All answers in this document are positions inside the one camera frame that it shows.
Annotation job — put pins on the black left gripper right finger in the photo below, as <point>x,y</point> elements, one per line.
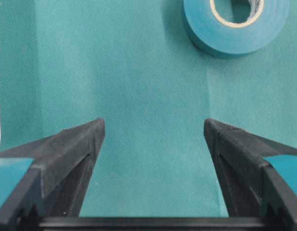
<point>257,176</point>

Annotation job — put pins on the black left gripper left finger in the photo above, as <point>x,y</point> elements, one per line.
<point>50,176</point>

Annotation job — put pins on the teal tape roll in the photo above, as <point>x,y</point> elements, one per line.
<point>214,35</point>

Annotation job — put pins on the green table cloth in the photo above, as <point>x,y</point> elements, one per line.
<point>64,63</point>

